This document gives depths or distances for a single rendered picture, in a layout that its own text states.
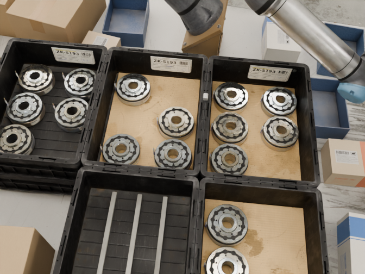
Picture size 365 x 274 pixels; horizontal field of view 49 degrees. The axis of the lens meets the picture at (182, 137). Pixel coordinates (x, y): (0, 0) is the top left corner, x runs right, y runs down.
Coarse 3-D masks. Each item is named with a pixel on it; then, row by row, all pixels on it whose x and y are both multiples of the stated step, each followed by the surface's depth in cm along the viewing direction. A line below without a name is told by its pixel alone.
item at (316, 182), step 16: (208, 64) 116; (272, 64) 117; (288, 64) 118; (304, 64) 118; (208, 80) 113; (208, 96) 110; (208, 112) 109; (208, 128) 105; (208, 176) 98; (224, 176) 98; (240, 176) 98; (256, 176) 98
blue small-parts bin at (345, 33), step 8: (328, 24) 150; (336, 24) 149; (336, 32) 152; (344, 32) 151; (352, 32) 150; (360, 32) 150; (344, 40) 154; (352, 40) 154; (360, 40) 149; (352, 48) 152; (360, 48) 148; (360, 56) 146; (320, 72) 144; (328, 72) 144
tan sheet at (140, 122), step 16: (160, 80) 125; (176, 80) 125; (192, 80) 126; (160, 96) 122; (176, 96) 122; (192, 96) 123; (112, 112) 119; (128, 112) 119; (144, 112) 119; (160, 112) 119; (192, 112) 120; (112, 128) 116; (128, 128) 116; (144, 128) 116; (144, 144) 113; (192, 144) 114; (144, 160) 111; (192, 160) 111
